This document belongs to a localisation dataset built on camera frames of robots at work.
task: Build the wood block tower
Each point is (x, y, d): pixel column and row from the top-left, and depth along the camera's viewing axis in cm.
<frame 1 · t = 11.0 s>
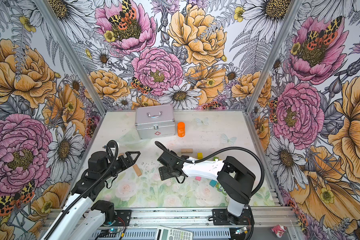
left hand: (135, 160, 77), fingers open
right hand: (168, 176, 84), fingers open
silver aluminium case: (155, 121, 98), point 15 cm above the table
orange cylinder bottle: (181, 129, 104), point 7 cm above the table
natural wood block: (187, 150, 99), point 2 cm above the table
natural wood block 2: (137, 170, 91), on the table

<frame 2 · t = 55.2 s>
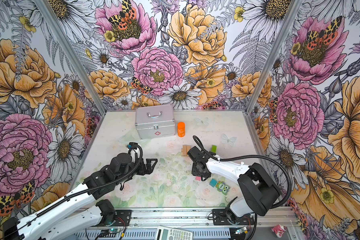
left hand: (148, 164, 76), fingers open
right hand: (198, 177, 86), fingers open
natural wood block 3: (185, 148, 99), point 3 cm above the table
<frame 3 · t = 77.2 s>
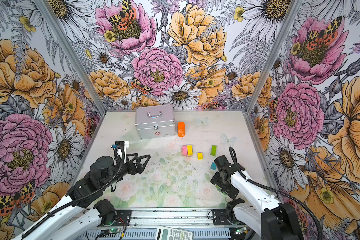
left hand: (143, 160, 71), fingers open
right hand: (221, 193, 80), fingers open
pink rectangular block: (184, 152, 96), point 4 cm above the table
yellow rectangular block: (190, 150, 97), point 4 cm above the table
yellow cube block: (200, 155, 96), point 3 cm above the table
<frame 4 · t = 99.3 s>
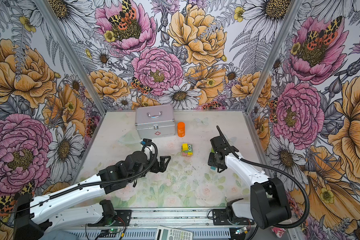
left hand: (161, 160, 74), fingers open
right hand: (214, 167, 86), fingers open
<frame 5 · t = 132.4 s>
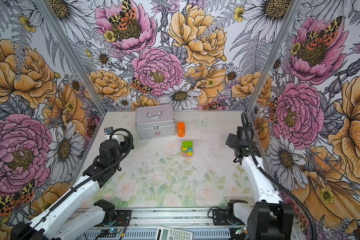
left hand: (121, 141, 80), fingers open
right hand: (238, 144, 83), fingers open
green cube block: (187, 144, 94), point 10 cm above the table
teal cube block: (190, 149, 95), point 6 cm above the table
